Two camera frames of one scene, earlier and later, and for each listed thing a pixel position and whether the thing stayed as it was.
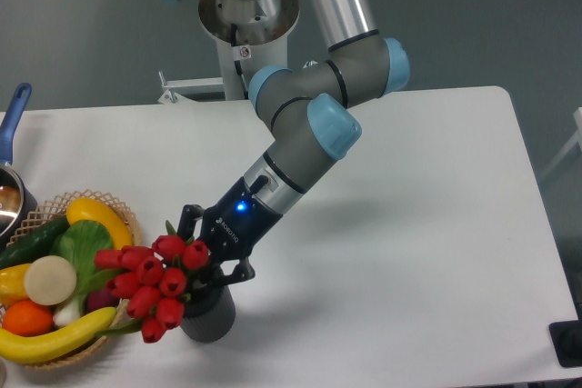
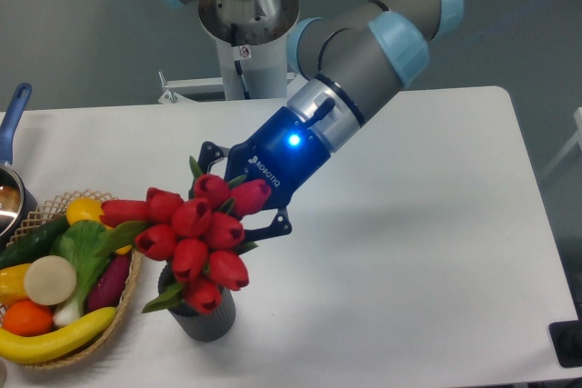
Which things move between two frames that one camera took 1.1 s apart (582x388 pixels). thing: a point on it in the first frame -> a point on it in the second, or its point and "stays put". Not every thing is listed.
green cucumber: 34,245 stays put
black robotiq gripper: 233,226 -> 290,154
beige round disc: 50,280 stays put
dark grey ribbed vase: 210,313 stays put
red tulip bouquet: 153,282 -> 203,235
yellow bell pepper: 12,284 stays put
